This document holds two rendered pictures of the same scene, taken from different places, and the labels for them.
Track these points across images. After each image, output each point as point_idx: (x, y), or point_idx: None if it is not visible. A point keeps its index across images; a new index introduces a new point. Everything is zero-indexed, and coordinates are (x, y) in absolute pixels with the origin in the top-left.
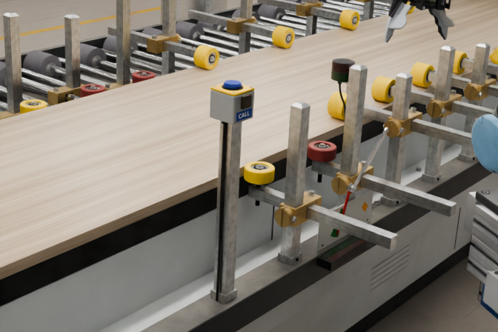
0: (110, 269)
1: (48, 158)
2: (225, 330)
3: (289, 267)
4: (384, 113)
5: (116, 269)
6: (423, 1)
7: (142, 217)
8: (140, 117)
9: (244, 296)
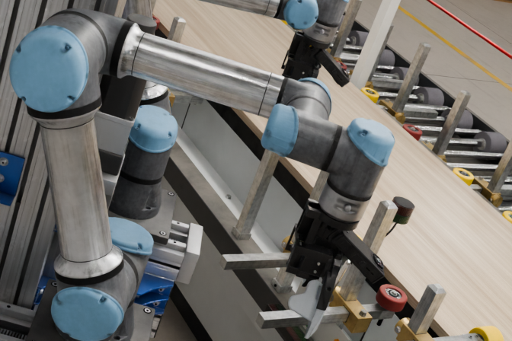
0: (273, 188)
1: (392, 177)
2: (219, 243)
3: (270, 282)
4: (440, 337)
5: (275, 192)
6: (283, 61)
7: (292, 174)
8: (482, 247)
9: (238, 243)
